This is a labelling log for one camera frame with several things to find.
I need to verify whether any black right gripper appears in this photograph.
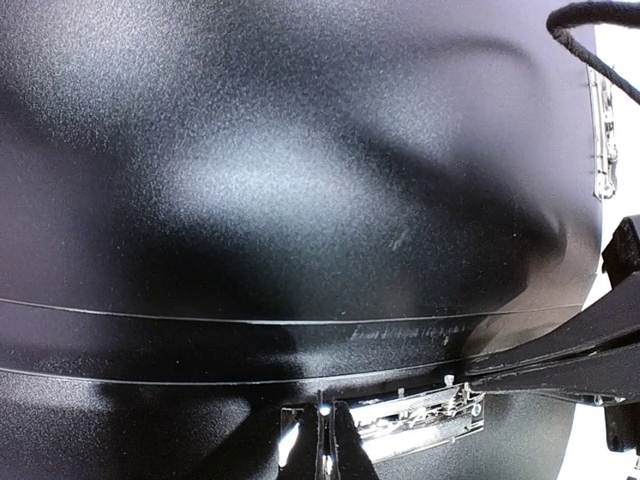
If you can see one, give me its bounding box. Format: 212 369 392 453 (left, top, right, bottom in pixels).
462 214 640 456

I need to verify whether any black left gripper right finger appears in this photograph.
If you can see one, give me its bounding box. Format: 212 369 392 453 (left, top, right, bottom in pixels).
329 401 379 480

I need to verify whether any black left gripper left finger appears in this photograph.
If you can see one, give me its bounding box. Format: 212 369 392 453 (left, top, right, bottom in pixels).
294 390 330 479

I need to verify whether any black clip file folder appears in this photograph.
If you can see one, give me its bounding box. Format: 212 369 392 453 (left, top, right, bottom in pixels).
1 1 602 479

